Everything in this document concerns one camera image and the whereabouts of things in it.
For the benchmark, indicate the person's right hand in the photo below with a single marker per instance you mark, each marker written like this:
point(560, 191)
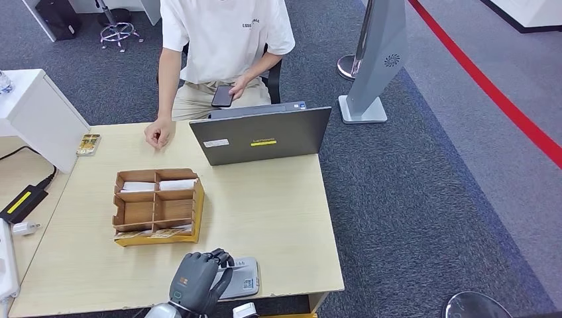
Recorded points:
point(160, 134)

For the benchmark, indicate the person's left hand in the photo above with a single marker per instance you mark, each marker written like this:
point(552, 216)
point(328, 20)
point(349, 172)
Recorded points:
point(239, 85)

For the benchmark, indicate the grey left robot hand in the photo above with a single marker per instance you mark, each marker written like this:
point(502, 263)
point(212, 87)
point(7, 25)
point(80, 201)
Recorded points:
point(195, 281)

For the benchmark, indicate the black smartphone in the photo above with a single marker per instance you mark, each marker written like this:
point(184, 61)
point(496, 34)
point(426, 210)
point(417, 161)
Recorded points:
point(221, 96)

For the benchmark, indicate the white printed ID card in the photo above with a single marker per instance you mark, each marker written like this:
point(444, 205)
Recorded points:
point(239, 266)

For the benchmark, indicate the yellow hotel key card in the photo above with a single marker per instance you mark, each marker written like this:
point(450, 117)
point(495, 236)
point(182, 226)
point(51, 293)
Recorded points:
point(171, 231)
point(131, 235)

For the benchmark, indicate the person's left forearm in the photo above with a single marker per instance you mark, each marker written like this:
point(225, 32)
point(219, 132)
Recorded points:
point(263, 68)

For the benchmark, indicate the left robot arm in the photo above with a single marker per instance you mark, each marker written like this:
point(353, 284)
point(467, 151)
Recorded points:
point(162, 311)

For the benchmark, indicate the person's right forearm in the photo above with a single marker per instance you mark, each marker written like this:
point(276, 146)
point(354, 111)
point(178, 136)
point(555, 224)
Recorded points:
point(169, 83)

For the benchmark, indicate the person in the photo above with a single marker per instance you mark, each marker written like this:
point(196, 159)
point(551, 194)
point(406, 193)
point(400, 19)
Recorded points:
point(224, 39)

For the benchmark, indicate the white card stack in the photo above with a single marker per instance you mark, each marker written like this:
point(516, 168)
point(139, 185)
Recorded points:
point(178, 184)
point(137, 187)

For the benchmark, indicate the black office chair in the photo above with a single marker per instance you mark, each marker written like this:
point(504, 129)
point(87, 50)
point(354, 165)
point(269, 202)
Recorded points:
point(273, 83)

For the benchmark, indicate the yellow organiser base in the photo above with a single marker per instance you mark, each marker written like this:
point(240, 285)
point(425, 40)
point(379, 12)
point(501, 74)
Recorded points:
point(175, 241)

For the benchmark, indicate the grey laptop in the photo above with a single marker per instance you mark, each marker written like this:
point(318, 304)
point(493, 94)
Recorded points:
point(263, 136)

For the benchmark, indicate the stack of hotel cards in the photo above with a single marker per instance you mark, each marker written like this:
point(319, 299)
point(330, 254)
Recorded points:
point(88, 145)

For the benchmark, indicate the yellow box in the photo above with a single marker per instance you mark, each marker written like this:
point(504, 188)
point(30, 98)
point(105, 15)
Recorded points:
point(290, 315)

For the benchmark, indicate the chrome stool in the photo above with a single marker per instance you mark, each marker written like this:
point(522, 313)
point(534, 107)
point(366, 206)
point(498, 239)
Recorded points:
point(116, 33)

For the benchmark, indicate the white office desk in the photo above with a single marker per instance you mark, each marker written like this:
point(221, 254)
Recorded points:
point(151, 9)

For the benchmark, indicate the white cabinet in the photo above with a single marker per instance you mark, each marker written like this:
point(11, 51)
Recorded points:
point(39, 123)

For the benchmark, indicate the grey kiosk stand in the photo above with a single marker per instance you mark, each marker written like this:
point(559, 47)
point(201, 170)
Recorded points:
point(377, 52)

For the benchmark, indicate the black power adapter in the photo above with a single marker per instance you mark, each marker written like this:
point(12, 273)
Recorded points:
point(22, 204)

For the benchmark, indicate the black computer tower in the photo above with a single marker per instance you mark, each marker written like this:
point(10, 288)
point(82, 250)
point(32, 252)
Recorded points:
point(57, 17)

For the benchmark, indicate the water bottle with blue label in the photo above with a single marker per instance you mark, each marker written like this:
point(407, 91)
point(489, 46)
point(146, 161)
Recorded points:
point(5, 83)

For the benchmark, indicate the white round plug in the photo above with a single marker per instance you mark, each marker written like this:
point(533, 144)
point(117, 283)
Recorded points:
point(22, 228)

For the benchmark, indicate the white power strip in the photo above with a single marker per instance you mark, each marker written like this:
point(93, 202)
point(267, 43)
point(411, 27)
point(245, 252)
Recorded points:
point(6, 263)

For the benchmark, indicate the red barrier belt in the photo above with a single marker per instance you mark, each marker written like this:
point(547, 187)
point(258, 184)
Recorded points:
point(483, 83)

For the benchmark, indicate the round chrome stanchion base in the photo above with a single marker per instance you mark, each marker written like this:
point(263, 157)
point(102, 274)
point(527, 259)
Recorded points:
point(476, 307)

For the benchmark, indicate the white desk with black base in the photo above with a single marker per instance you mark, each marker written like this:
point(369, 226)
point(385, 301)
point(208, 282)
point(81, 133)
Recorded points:
point(527, 11)

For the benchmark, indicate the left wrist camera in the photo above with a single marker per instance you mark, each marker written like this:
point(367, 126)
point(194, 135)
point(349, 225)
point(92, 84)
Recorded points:
point(245, 311)

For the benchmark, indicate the chrome stanchion post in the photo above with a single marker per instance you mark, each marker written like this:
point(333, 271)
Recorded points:
point(349, 66)

